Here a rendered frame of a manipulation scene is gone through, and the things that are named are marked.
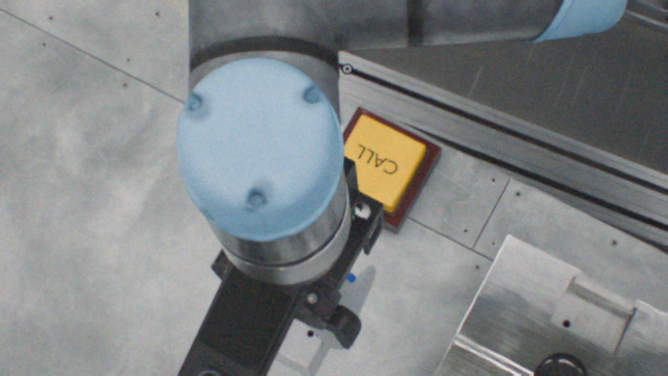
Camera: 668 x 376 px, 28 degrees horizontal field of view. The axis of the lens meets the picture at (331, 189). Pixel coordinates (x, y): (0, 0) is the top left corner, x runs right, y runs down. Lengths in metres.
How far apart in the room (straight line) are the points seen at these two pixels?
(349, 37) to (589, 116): 1.13
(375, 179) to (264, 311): 0.33
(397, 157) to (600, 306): 0.20
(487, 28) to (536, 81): 1.12
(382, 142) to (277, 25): 0.46
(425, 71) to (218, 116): 1.19
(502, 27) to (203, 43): 0.15
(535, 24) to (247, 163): 0.17
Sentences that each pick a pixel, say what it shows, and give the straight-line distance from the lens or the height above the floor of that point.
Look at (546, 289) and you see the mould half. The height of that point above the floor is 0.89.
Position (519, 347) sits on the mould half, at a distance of 0.99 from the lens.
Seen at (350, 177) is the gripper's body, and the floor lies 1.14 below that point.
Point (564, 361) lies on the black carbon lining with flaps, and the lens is 0.99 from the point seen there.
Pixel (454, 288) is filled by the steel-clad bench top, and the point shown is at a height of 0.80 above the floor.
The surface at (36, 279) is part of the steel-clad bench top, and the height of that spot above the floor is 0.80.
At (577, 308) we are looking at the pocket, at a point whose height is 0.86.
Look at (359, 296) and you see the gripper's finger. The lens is 0.89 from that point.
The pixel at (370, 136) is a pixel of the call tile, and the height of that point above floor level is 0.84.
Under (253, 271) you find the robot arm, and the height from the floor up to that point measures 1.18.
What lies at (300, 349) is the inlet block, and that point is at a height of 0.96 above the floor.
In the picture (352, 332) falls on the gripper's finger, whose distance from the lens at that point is 0.84.
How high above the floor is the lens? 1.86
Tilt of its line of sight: 73 degrees down
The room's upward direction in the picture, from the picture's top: 10 degrees counter-clockwise
